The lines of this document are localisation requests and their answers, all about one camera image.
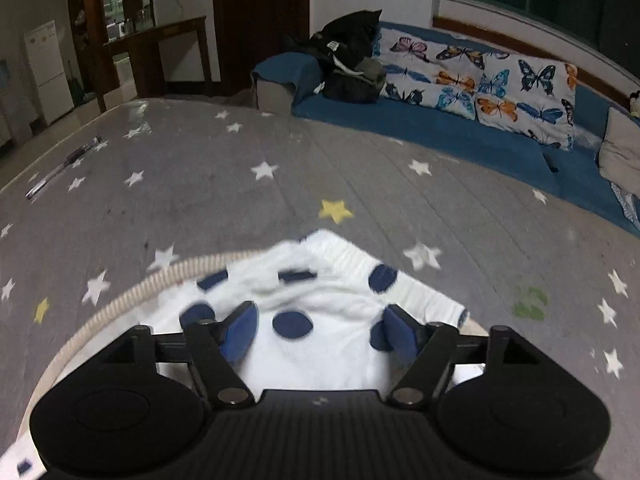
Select white navy polka dot pants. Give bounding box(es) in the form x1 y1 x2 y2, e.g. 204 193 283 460
1 230 471 479

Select round induction cooker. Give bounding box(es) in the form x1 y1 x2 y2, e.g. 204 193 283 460
27 243 486 410

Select black pen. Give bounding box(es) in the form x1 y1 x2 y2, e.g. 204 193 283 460
25 136 103 200

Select grey cushion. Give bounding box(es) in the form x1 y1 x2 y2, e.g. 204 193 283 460
598 107 640 195

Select butterfly print pillow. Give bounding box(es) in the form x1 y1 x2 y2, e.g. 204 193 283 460
372 28 577 151

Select blue sofa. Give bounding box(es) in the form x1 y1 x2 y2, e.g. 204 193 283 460
250 20 640 239

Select wooden side table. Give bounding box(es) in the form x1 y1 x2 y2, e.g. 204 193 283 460
102 16 216 99

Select black bag on sofa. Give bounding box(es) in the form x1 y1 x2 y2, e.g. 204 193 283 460
305 10 386 104

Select dark wooden door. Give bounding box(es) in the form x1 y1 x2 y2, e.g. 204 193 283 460
213 0 310 96

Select white refrigerator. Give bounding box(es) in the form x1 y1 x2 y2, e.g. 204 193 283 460
24 21 74 126

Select wooden display cabinet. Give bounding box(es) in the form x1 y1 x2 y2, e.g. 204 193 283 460
67 0 154 94

